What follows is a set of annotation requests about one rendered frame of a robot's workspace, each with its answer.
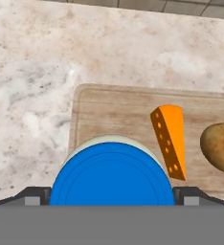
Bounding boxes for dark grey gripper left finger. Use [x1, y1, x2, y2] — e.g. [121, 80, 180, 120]
[0, 187, 53, 207]

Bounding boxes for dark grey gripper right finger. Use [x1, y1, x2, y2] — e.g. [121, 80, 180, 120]
[171, 186, 224, 207]

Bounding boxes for brown potato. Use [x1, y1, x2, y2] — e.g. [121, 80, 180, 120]
[199, 122, 224, 176]

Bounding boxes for orange cheese wedge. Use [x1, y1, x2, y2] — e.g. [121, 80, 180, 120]
[149, 104, 187, 182]

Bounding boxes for wooden cutting board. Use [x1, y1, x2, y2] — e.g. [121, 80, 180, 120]
[67, 83, 224, 201]

